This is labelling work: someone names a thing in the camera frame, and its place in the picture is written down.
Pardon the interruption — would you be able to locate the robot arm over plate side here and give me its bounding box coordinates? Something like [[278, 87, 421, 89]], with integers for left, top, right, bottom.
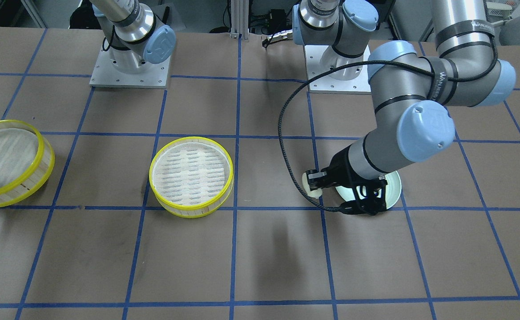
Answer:
[[290, 0, 516, 216]]

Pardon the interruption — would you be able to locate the yellow rimmed steamer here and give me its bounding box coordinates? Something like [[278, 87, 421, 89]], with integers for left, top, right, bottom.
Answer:
[[149, 136, 234, 219], [0, 120, 55, 208]]

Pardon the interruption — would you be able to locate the robot base plate steamer side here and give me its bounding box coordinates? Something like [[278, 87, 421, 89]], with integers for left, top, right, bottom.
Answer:
[[89, 48, 172, 89]]

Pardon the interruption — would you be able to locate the robot arm over steamer side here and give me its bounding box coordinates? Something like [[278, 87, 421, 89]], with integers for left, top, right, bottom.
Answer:
[[91, 0, 177, 64]]

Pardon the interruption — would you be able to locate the robot base plate plate side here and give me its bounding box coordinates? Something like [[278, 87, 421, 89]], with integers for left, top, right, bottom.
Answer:
[[304, 45, 371, 95]]

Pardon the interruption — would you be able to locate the white bun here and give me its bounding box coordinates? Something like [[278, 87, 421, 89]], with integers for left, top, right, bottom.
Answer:
[[301, 172, 323, 199]]

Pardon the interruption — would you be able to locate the light green plate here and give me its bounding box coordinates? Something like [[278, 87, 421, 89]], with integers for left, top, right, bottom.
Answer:
[[335, 172, 402, 216]]

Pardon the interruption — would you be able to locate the black gripper plate side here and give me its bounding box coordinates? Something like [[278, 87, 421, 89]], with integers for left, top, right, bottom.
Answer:
[[306, 147, 378, 213]]

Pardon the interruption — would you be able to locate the aluminium profile post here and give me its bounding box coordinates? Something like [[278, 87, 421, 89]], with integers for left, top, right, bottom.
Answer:
[[229, 0, 250, 42]]

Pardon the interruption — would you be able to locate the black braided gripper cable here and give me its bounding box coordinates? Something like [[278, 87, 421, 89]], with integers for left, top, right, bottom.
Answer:
[[278, 13, 500, 212]]

